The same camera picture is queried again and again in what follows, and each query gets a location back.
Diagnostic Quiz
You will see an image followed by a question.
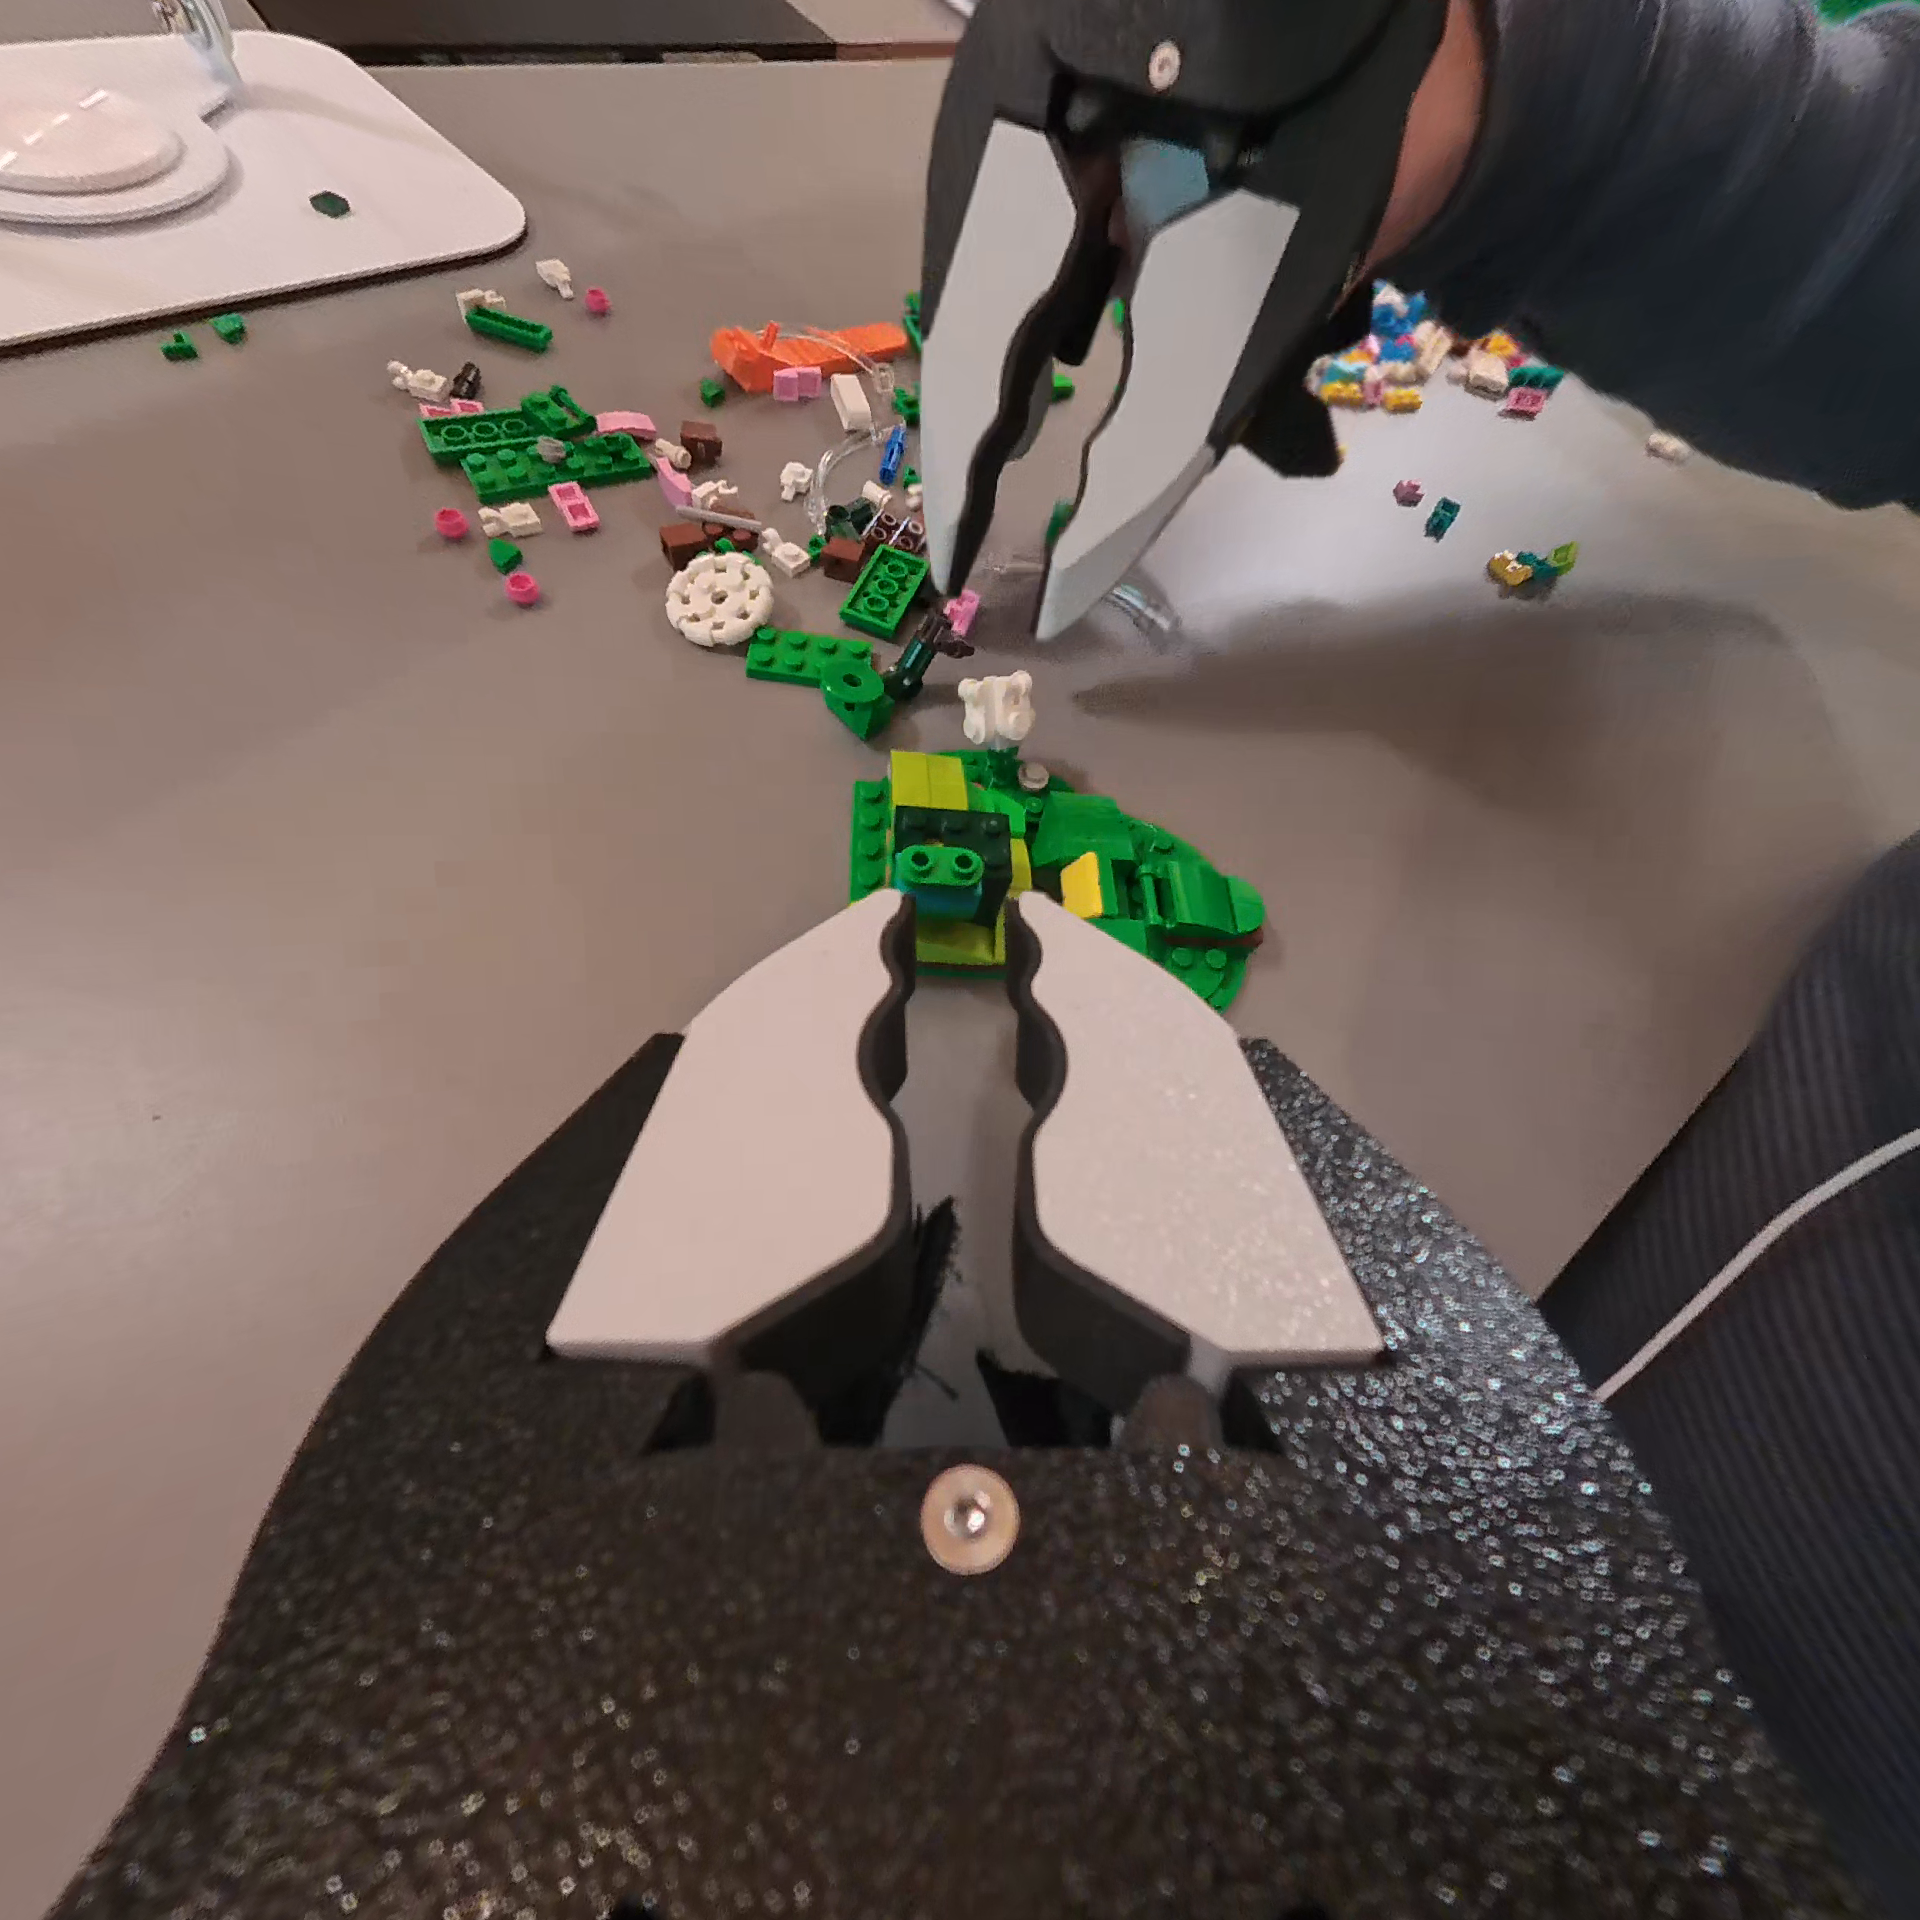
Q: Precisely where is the dark green lego bar piece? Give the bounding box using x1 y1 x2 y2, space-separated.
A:
885 620 975 704

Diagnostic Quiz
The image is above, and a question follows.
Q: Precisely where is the orange brick separator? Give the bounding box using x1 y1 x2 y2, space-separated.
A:
710 320 910 394

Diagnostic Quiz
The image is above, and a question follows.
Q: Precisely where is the pile of green pink lego pieces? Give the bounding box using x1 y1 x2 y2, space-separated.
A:
164 259 1190 746

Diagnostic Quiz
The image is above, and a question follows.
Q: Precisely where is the pile of pastel lego pieces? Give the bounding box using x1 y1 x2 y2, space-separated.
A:
1308 284 1689 595

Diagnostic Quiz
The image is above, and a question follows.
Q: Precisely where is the person's torso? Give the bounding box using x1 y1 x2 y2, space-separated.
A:
1543 832 1920 1920

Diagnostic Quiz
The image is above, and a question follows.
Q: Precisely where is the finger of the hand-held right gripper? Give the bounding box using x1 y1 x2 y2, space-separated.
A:
1034 192 1304 644
915 119 1114 601

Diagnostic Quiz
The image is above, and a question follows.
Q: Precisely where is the green lego model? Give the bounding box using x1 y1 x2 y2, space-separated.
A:
849 672 1269 1009

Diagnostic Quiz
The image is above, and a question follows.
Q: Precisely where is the person's right forearm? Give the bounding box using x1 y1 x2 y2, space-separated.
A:
1388 0 1920 512

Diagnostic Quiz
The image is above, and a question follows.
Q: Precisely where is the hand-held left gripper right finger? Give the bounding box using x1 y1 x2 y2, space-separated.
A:
1003 891 1388 1368

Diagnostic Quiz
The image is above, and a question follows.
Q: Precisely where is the white drawstring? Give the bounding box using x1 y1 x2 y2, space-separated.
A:
1595 1126 1920 1399

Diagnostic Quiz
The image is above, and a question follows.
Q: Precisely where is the white desk stand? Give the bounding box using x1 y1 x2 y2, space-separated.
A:
0 0 529 352

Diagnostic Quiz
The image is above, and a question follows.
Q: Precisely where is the person's right hand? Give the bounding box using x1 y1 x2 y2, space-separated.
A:
1372 0 1496 288

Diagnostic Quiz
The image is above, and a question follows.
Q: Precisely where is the white round lego plate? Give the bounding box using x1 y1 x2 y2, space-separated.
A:
663 548 778 651

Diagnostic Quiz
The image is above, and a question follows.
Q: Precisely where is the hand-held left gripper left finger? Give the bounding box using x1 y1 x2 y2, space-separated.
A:
547 890 920 1375

